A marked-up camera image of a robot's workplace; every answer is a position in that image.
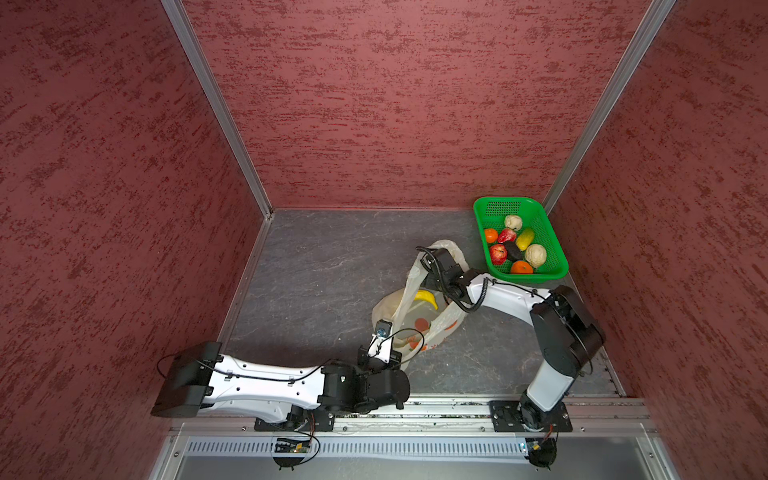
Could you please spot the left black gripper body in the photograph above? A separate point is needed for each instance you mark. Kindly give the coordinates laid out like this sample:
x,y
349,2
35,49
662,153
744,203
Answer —
x,y
374,364

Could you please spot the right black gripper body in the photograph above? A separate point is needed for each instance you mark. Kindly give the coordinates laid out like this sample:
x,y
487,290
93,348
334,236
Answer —
x,y
435,282

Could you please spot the printed translucent plastic bag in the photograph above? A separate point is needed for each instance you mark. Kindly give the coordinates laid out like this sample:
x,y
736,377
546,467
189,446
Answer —
x,y
417,327

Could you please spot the red apple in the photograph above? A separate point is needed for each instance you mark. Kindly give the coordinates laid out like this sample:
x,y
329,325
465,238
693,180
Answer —
x,y
498,254

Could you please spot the dark avocado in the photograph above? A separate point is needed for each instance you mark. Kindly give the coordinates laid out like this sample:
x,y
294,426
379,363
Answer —
x,y
513,252

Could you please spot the red strawberry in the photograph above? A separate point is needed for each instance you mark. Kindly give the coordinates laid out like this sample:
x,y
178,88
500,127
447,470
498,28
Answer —
x,y
506,235

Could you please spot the large orange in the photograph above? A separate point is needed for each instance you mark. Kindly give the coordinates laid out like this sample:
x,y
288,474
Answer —
x,y
521,267

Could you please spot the green plastic basket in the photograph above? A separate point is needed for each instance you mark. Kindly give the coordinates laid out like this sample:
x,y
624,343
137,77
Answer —
x,y
490,213

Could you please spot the yellow green mango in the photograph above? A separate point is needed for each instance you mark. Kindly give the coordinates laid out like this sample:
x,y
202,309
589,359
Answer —
x,y
525,238

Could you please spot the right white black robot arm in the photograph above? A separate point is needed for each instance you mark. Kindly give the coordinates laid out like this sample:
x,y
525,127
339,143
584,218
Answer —
x,y
567,334

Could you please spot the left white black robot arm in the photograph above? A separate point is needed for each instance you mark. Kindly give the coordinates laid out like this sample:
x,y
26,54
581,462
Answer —
x,y
203,379

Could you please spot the beige bumpy round fruit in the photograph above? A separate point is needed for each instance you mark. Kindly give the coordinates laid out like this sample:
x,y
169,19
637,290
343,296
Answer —
x,y
536,255

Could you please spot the yellow banana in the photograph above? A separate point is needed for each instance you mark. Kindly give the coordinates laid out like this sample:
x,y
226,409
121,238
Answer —
x,y
428,297

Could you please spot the small orange tangerine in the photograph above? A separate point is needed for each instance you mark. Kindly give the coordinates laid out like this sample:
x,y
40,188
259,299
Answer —
x,y
490,236

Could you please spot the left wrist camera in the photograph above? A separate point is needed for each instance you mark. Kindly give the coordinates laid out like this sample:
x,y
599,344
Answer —
x,y
381,339

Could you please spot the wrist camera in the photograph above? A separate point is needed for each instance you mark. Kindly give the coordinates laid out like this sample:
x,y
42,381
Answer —
x,y
381,339
440,260

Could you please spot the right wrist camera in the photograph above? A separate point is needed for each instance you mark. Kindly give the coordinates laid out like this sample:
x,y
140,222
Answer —
x,y
440,260

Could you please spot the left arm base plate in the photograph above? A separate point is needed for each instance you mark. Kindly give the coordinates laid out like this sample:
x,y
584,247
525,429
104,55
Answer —
x,y
294,418

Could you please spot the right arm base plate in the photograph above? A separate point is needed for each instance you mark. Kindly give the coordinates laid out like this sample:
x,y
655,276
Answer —
x,y
515,416

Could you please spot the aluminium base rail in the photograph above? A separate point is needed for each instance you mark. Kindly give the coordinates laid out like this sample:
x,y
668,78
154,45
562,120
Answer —
x,y
455,415

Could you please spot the right aluminium corner post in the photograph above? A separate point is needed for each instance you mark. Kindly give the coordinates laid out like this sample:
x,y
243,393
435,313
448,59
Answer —
x,y
639,44

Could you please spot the aluminium corner post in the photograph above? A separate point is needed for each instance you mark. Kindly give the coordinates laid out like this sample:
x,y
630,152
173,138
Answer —
x,y
639,44
193,50

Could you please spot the left aluminium corner post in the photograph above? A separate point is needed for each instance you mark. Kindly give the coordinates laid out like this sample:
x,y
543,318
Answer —
x,y
193,50

